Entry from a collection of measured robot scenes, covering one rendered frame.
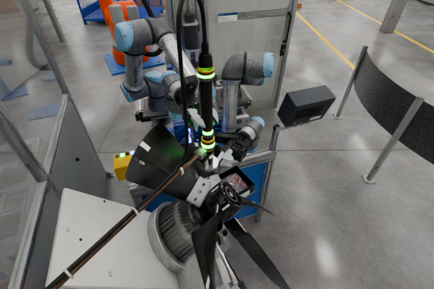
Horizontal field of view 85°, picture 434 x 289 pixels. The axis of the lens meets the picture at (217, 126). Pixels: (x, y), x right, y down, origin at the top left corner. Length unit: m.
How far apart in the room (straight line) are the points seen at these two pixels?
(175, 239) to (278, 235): 1.45
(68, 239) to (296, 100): 1.12
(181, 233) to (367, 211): 2.03
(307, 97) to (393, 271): 1.54
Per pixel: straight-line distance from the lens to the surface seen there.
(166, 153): 0.78
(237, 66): 1.13
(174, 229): 0.87
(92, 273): 0.74
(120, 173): 1.26
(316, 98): 1.41
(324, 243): 2.29
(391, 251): 2.51
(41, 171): 1.41
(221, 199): 0.82
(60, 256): 0.73
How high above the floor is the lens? 1.93
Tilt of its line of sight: 39 degrees down
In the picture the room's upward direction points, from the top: straight up
